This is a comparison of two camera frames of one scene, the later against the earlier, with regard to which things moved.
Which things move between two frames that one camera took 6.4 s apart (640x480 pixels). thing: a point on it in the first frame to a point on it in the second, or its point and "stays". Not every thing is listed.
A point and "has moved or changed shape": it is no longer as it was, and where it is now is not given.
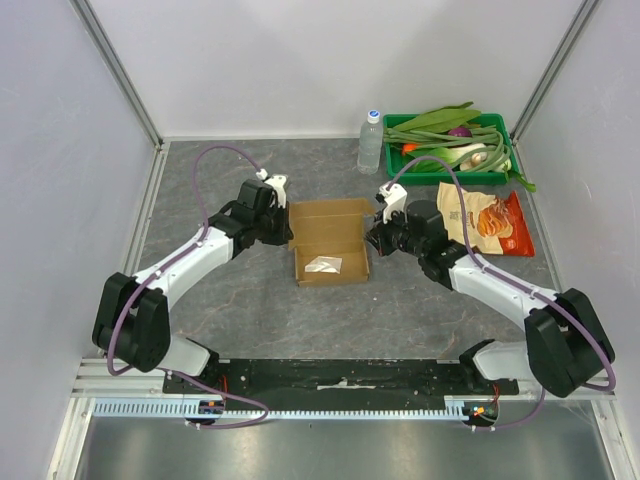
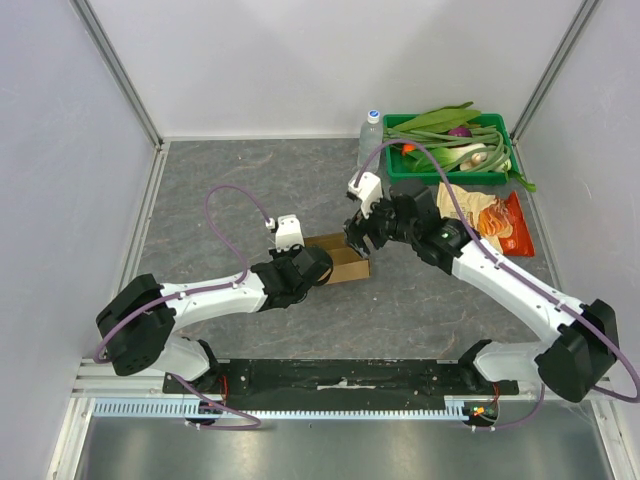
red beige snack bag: x=494 y=225 stays
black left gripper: x=285 y=234 to x=295 y=250
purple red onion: x=461 y=132 stays
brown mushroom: x=478 y=158 stays
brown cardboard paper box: x=327 y=237 has moved or changed shape
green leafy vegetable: x=441 y=120 stays
